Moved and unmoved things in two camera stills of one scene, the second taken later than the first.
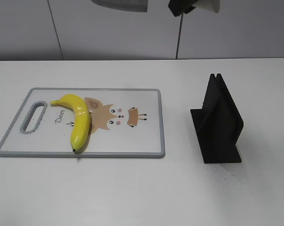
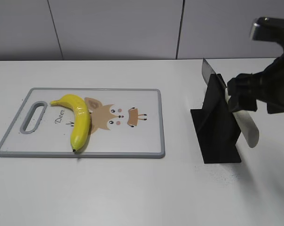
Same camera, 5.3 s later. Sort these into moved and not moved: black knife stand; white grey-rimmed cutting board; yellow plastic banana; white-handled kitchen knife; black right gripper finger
Moved: white-handled kitchen knife; black right gripper finger
Not moved: black knife stand; white grey-rimmed cutting board; yellow plastic banana
